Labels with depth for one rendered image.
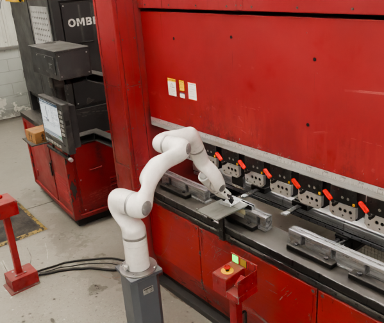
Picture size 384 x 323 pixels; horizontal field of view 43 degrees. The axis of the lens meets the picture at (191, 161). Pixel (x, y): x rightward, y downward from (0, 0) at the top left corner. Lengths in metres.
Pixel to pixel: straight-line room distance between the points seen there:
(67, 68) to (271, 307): 2.00
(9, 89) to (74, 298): 5.96
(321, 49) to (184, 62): 1.03
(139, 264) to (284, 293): 0.92
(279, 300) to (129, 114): 1.59
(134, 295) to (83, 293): 1.68
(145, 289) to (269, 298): 0.87
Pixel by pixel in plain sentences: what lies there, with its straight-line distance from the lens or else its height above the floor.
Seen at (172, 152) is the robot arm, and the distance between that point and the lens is 2.41.
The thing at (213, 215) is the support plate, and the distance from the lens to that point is 2.94.
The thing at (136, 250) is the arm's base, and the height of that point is 1.14.
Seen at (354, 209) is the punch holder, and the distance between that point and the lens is 2.50.
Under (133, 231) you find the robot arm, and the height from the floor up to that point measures 1.24.
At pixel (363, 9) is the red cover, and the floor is 2.18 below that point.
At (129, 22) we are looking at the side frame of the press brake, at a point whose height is 2.07.
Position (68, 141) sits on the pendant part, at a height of 1.34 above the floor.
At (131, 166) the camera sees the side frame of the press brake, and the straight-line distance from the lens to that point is 3.57.
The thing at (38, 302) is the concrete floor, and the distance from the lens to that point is 4.20.
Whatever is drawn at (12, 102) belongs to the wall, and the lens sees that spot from 9.53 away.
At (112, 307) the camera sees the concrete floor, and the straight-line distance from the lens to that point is 3.95.
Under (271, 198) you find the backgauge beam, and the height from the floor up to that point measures 0.94.
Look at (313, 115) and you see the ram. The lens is 2.47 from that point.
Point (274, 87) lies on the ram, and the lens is 2.60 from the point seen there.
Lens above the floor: 2.40
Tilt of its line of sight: 22 degrees down
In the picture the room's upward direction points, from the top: 4 degrees counter-clockwise
